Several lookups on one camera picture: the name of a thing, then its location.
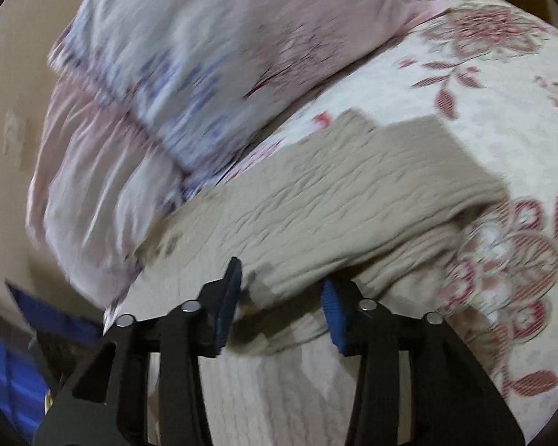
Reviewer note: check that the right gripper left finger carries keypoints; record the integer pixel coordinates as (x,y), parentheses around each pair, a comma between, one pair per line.
(105,400)

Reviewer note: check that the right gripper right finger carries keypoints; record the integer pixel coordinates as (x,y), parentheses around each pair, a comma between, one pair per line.
(418,383)

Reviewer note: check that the beige knitted sweater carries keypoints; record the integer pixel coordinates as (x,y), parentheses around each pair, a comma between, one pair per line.
(384,205)

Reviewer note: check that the pink striped back pillow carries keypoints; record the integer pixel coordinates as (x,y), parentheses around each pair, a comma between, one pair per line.
(99,186)

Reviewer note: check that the pink printed front pillow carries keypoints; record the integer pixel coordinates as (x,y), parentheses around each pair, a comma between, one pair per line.
(203,77)

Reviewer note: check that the floral white bedspread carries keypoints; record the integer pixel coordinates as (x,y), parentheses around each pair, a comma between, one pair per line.
(489,70)

